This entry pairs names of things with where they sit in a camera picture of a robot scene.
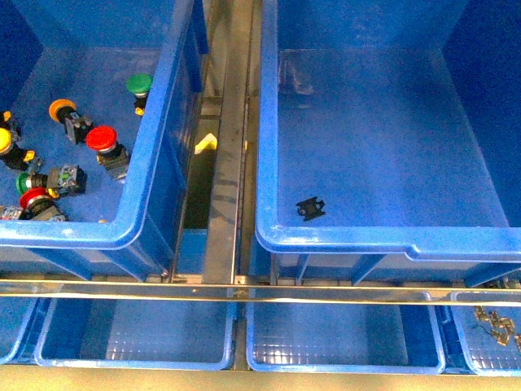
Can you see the large blue middle bin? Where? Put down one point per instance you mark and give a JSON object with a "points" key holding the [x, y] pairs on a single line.
{"points": [[404, 117]]}

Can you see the large blue bin with buttons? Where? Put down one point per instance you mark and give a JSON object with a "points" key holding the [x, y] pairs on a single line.
{"points": [[85, 51]]}

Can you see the small black plastic clip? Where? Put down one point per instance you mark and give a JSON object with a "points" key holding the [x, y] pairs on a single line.
{"points": [[311, 208]]}

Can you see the small blue bin far left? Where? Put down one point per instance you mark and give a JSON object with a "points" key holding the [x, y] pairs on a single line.
{"points": [[17, 318]]}

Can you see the metal divider rail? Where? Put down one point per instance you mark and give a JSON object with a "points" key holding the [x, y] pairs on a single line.
{"points": [[222, 251]]}

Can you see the pile of metal clips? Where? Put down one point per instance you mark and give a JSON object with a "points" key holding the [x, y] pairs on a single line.
{"points": [[502, 329]]}

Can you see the yellow mushroom push button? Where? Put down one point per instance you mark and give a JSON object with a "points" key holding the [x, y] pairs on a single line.
{"points": [[17, 158]]}

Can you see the small blue bin with clips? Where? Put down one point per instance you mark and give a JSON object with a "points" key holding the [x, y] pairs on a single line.
{"points": [[470, 349]]}

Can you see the red button lower left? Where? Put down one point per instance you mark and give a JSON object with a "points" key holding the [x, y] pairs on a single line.
{"points": [[39, 205]]}

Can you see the orange mushroom push button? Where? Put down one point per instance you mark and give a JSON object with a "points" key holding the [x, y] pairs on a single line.
{"points": [[76, 125]]}

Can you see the red mushroom push button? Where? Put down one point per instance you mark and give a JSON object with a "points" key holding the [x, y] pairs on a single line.
{"points": [[110, 153]]}

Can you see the green mushroom push button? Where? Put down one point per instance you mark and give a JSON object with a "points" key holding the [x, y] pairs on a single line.
{"points": [[139, 85]]}

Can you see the small blue front bin middle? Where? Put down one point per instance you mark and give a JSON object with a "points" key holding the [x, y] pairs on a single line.
{"points": [[328, 338]]}

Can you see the metal shelf front rail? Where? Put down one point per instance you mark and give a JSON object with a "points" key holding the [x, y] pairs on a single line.
{"points": [[241, 292]]}

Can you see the small blue front bin left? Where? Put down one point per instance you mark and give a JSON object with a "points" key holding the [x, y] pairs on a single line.
{"points": [[174, 335]]}

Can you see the green button with contact block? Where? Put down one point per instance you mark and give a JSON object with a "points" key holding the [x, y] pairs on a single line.
{"points": [[66, 180]]}

